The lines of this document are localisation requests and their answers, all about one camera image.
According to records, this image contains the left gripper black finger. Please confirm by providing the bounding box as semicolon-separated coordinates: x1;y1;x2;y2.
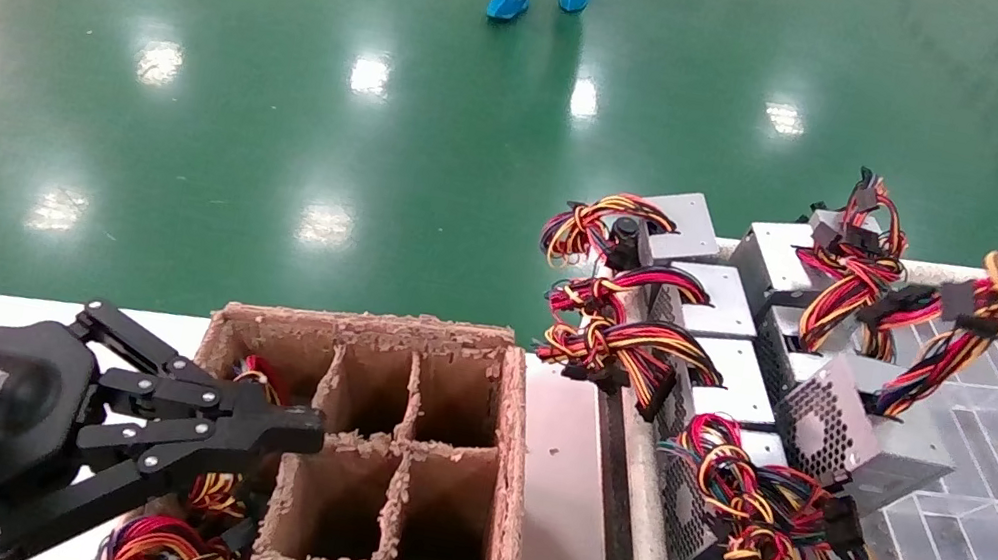
0;384;323;560
59;297;341;442

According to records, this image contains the silver power supply unit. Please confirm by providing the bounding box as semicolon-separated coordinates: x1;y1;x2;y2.
747;302;863;420
635;184;730;272
643;256;767;346
723;194;887;333
651;326;788;433
630;410;794;560
762;344;971;530

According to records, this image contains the brown cardboard divider box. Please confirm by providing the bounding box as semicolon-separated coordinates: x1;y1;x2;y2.
148;275;569;560

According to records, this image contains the silver metal plate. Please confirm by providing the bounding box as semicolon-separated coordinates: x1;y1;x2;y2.
493;354;661;560

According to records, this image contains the black cylindrical plug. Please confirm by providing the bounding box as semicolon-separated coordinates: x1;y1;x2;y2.
603;213;662;276

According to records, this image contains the long white pipe rail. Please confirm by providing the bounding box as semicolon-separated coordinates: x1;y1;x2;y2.
714;222;994;302

